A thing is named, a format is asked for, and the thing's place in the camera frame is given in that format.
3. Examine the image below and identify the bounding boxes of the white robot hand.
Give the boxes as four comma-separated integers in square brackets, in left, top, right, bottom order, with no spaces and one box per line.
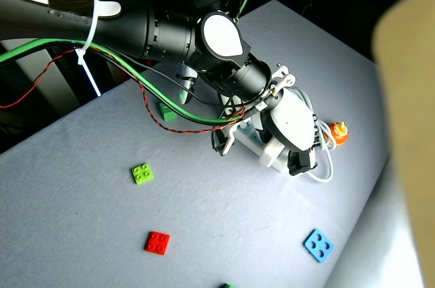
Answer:
[258,87,320,177]
[176,63,201,105]

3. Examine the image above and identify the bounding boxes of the white power strip blue sockets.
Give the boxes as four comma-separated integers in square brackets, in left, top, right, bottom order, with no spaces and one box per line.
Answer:
[228,116,304,174]

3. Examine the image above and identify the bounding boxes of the green number seven block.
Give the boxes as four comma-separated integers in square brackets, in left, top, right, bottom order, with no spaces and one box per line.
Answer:
[158,101,179,122]

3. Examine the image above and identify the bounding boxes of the orange toy fruit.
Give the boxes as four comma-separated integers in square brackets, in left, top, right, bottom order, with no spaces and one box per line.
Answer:
[328,120,350,146]

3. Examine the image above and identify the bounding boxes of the green four-stud toy brick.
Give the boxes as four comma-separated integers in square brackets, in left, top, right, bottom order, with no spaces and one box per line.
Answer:
[130,163,155,185]

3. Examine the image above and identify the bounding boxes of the beige blurred panel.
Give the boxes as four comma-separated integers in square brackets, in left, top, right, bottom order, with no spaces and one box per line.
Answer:
[372,0,435,288]

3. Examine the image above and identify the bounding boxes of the blue four-hole block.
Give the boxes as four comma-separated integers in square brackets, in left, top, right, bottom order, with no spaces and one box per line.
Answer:
[302,228,336,264]

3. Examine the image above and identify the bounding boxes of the grey table cloth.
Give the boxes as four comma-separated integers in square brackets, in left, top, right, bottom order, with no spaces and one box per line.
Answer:
[0,0,392,288]

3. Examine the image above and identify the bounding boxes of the red four-stud toy brick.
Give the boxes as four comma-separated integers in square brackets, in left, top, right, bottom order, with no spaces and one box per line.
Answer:
[145,230,171,255]

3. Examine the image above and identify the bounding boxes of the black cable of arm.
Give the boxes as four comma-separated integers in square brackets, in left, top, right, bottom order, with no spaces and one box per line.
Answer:
[90,50,269,126]

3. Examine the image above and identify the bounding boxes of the red black twisted wire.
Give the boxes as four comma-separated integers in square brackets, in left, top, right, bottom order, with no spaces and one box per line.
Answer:
[0,46,248,134]

